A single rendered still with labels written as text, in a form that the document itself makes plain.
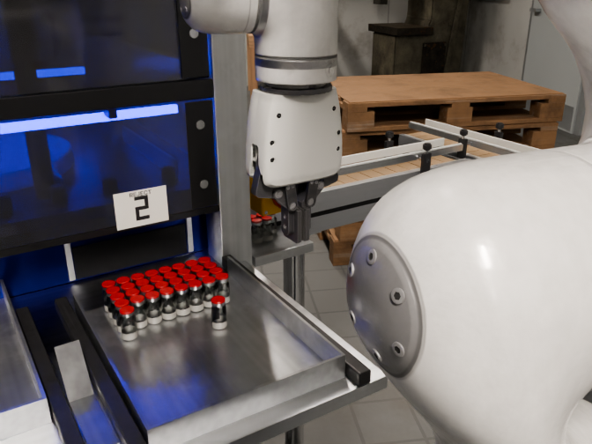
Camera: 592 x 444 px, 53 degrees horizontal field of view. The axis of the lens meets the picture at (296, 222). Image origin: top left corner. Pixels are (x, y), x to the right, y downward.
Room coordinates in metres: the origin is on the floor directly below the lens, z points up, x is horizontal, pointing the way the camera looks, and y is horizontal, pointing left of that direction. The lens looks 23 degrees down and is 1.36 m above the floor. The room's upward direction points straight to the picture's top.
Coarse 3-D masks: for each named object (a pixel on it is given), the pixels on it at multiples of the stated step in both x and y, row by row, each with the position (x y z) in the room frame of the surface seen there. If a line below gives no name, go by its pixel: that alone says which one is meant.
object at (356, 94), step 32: (352, 96) 2.85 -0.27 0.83; (384, 96) 2.85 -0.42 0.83; (416, 96) 2.85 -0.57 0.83; (448, 96) 2.85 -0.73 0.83; (480, 96) 2.85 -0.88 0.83; (512, 96) 2.88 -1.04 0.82; (544, 96) 2.91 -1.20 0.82; (352, 128) 2.70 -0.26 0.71; (384, 128) 2.74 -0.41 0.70; (480, 128) 2.85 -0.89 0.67; (512, 128) 2.88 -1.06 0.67; (544, 128) 2.91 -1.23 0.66; (352, 224) 2.71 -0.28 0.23
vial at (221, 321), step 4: (212, 304) 0.75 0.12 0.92; (216, 304) 0.75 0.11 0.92; (220, 304) 0.75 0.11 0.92; (224, 304) 0.75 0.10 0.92; (212, 308) 0.75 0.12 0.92; (216, 308) 0.75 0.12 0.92; (220, 308) 0.75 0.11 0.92; (224, 308) 0.75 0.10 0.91; (212, 312) 0.75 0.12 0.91; (216, 312) 0.75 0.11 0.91; (220, 312) 0.75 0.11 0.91; (224, 312) 0.75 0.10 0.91; (212, 316) 0.75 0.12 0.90; (216, 316) 0.75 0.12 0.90; (220, 316) 0.75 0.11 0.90; (224, 316) 0.75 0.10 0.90; (212, 320) 0.75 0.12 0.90; (216, 320) 0.75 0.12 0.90; (220, 320) 0.75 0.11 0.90; (224, 320) 0.75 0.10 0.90; (212, 324) 0.75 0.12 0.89; (216, 324) 0.75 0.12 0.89; (220, 324) 0.75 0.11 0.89; (224, 324) 0.75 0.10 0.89; (216, 328) 0.75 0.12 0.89; (220, 328) 0.75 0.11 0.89; (224, 328) 0.75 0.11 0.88
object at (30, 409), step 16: (0, 304) 0.82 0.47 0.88; (0, 320) 0.77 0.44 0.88; (16, 320) 0.72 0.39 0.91; (0, 336) 0.73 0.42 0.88; (16, 336) 0.73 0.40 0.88; (0, 352) 0.69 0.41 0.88; (16, 352) 0.69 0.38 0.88; (0, 368) 0.65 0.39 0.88; (16, 368) 0.65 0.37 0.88; (32, 368) 0.61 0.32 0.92; (0, 384) 0.62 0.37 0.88; (16, 384) 0.62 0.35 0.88; (32, 384) 0.62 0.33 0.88; (0, 400) 0.59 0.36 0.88; (16, 400) 0.59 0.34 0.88; (32, 400) 0.59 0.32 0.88; (0, 416) 0.53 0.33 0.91; (16, 416) 0.54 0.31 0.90; (32, 416) 0.54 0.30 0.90; (48, 416) 0.55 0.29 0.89; (0, 432) 0.53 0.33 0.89; (16, 432) 0.53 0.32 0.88
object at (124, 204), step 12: (132, 192) 0.88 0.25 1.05; (144, 192) 0.89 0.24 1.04; (156, 192) 0.90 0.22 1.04; (120, 204) 0.87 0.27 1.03; (132, 204) 0.88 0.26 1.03; (156, 204) 0.90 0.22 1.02; (120, 216) 0.87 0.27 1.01; (132, 216) 0.88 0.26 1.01; (156, 216) 0.90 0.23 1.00; (120, 228) 0.87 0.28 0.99
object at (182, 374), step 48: (240, 288) 0.87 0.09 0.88; (96, 336) 0.68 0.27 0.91; (144, 336) 0.73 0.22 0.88; (192, 336) 0.73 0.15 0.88; (240, 336) 0.73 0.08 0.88; (288, 336) 0.73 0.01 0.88; (144, 384) 0.62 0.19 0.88; (192, 384) 0.62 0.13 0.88; (240, 384) 0.62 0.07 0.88; (288, 384) 0.59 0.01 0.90; (144, 432) 0.51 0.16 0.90; (192, 432) 0.53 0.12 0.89
